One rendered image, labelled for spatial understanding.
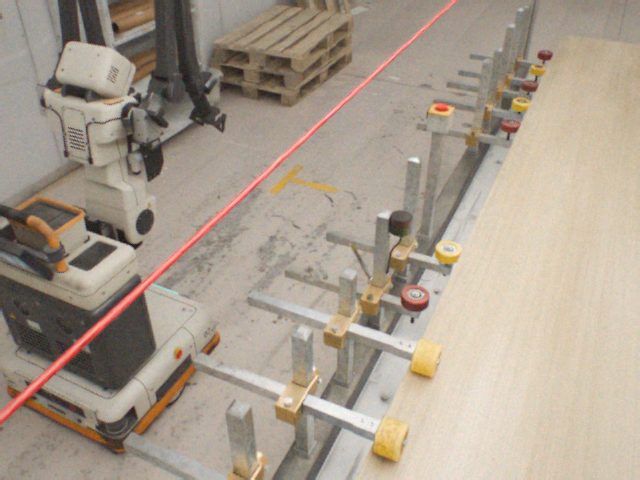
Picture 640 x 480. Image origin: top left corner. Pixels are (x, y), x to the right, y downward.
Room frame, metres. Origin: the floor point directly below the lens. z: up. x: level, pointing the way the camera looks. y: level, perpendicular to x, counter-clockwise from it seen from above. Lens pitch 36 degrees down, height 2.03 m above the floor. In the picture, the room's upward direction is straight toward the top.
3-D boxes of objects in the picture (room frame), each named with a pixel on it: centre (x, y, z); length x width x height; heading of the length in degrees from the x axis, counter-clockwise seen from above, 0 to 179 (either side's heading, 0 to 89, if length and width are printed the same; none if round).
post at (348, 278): (1.13, -0.07, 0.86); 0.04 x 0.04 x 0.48; 64
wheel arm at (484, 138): (2.46, -0.66, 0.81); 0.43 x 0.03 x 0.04; 64
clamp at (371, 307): (1.33, -0.17, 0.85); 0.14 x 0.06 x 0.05; 154
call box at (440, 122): (1.81, -0.40, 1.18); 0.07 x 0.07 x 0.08; 64
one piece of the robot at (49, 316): (1.66, 0.90, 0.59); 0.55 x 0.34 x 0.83; 64
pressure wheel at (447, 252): (1.48, -0.40, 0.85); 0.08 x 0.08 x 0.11
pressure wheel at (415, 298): (1.26, -0.27, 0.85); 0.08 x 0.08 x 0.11
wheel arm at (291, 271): (1.35, -0.09, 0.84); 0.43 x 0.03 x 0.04; 64
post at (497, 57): (2.70, -0.83, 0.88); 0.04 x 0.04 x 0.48; 64
